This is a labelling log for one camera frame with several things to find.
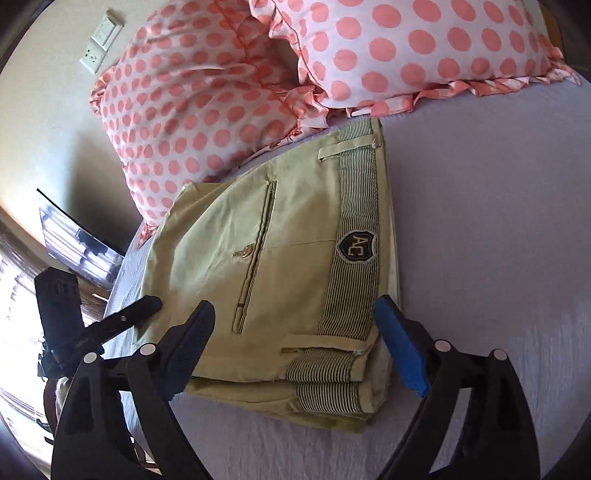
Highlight lavender bed sheet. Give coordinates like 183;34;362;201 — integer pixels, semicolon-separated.
102;76;591;480

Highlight khaki pants with striped waistband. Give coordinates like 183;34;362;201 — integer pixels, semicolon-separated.
137;117;403;424

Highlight white wall switch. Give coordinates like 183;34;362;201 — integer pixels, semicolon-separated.
90;16;123;49

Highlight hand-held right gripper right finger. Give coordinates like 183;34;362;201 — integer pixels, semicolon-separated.
372;294;542;480

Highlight white wall socket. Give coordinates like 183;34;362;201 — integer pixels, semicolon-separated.
79;43;110;75

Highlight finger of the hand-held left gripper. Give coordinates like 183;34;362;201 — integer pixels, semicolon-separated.
84;296;163;346

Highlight pink polka dot pillow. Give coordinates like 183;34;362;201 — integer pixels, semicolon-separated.
249;0;581;118
89;0;329;229

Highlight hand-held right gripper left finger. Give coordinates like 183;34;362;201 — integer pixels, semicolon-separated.
50;300;216;480

